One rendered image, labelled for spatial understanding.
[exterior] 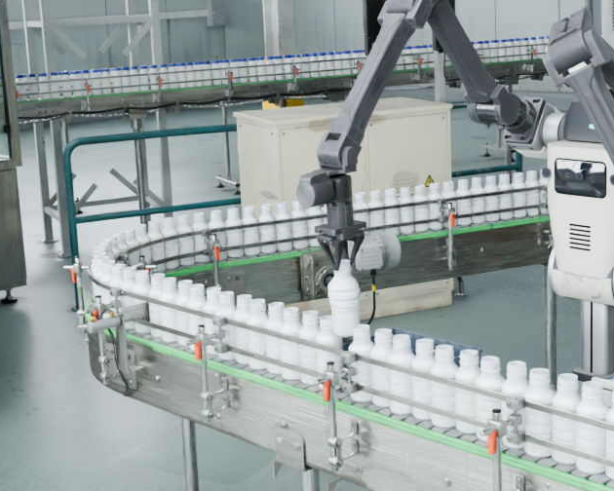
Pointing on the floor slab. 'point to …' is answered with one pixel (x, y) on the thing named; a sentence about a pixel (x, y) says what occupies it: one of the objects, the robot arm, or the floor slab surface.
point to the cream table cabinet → (376, 169)
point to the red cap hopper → (59, 120)
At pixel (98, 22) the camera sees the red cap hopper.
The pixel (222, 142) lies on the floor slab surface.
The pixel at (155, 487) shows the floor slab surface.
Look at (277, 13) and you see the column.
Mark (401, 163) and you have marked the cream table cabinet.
